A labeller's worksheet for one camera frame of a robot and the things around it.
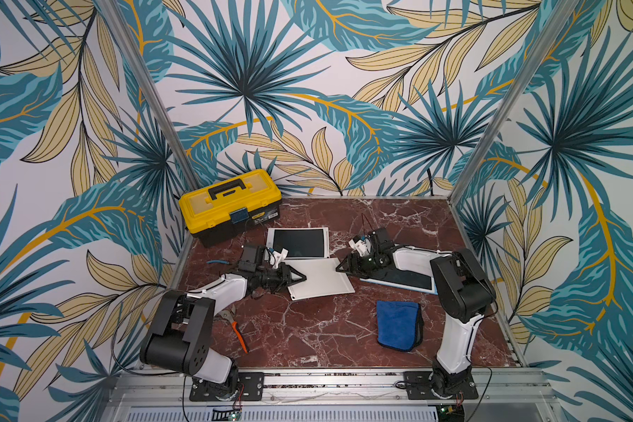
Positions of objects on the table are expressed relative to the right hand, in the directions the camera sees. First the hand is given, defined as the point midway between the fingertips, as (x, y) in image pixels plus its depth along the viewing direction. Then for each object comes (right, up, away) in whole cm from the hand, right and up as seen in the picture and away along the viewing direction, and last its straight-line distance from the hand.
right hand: (342, 271), depth 95 cm
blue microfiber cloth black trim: (+17, -15, -11) cm, 25 cm away
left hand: (-13, -1, -11) cm, 17 cm away
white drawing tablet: (-16, +9, +13) cm, 22 cm away
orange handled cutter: (-37, -13, -9) cm, 41 cm away
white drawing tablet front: (-7, -2, -2) cm, 8 cm away
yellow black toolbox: (-45, +21, -4) cm, 49 cm away
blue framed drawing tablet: (+15, +5, -26) cm, 31 cm away
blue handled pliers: (-45, +3, +2) cm, 45 cm away
